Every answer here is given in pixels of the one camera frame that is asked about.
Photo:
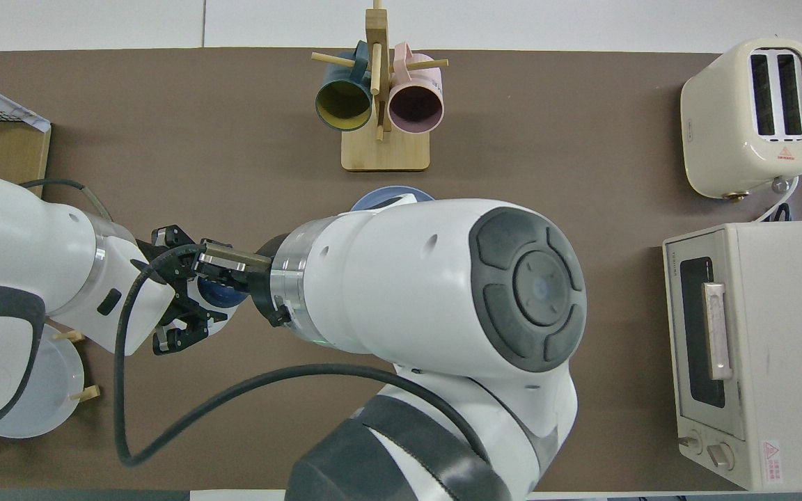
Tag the wooden dish rack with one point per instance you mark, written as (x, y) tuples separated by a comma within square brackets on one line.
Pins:
[(70, 335)]

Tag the periwinkle blue plate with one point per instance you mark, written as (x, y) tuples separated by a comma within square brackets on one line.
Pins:
[(387, 197)]

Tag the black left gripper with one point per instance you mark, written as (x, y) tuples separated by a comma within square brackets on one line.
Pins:
[(164, 278)]

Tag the pale grey plate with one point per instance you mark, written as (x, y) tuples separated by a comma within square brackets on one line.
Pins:
[(60, 390)]

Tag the pink mug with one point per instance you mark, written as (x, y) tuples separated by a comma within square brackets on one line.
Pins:
[(415, 108)]

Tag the white toaster oven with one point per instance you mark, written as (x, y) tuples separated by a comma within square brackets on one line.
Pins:
[(777, 362)]

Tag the wooden mug tree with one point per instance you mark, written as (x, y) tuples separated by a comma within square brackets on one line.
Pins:
[(385, 156)]

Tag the brown table mat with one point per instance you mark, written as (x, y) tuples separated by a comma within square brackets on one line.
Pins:
[(234, 139)]

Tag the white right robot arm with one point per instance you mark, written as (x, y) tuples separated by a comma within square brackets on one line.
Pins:
[(429, 278)]

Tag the wooden shelf box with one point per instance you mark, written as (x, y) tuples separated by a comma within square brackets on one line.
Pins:
[(11, 146)]

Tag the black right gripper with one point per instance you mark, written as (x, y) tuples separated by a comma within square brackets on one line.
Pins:
[(262, 285)]

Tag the cream two-slot toaster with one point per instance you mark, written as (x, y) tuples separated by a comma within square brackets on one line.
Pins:
[(721, 132)]

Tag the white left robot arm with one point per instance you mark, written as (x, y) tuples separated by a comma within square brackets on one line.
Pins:
[(18, 243)]

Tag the dark teal mug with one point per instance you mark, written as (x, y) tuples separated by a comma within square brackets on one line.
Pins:
[(343, 104)]

